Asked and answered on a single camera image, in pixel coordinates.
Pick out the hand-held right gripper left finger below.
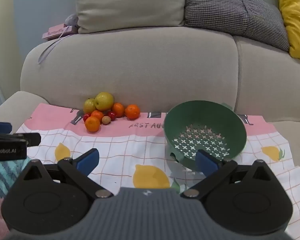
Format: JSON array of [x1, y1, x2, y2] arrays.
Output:
[[21, 148, 114, 198]]

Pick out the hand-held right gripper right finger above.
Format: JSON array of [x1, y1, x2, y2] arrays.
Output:
[[180, 149, 278, 198]]

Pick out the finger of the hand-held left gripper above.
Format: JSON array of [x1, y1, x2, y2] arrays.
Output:
[[0, 132, 42, 147], [0, 121, 12, 133]]

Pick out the orange tangerine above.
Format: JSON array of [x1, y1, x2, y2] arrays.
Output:
[[125, 104, 141, 120], [85, 116, 101, 133], [112, 102, 125, 118], [91, 110, 105, 122]]

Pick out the dark green plate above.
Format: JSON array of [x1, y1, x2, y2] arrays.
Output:
[[164, 100, 248, 173]]

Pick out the small yellow-green apple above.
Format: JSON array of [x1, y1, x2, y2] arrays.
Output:
[[83, 98, 97, 114]]

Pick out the large yellow-green apple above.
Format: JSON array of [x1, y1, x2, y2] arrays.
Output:
[[94, 92, 115, 111]]

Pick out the teal striped cloth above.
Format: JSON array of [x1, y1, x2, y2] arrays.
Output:
[[0, 158, 28, 198]]

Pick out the pink checked lemon-print cloth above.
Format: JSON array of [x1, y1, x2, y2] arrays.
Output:
[[15, 102, 300, 240]]

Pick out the lilac ribbon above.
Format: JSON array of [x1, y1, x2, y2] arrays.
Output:
[[38, 25, 77, 64]]

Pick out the beige sofa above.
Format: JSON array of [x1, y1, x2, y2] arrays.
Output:
[[0, 0, 300, 188]]

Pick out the pink box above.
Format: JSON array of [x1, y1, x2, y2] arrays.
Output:
[[42, 23, 78, 42]]

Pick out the grey plush toy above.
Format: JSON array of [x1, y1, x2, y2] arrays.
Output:
[[65, 13, 79, 27]]

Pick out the grey houndstooth cushion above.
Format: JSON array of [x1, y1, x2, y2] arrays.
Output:
[[182, 0, 290, 52]]

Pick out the beige cushion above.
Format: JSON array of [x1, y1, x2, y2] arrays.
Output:
[[74, 0, 185, 34]]

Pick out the yellow cushion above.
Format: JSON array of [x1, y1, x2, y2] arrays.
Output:
[[275, 0, 300, 61]]

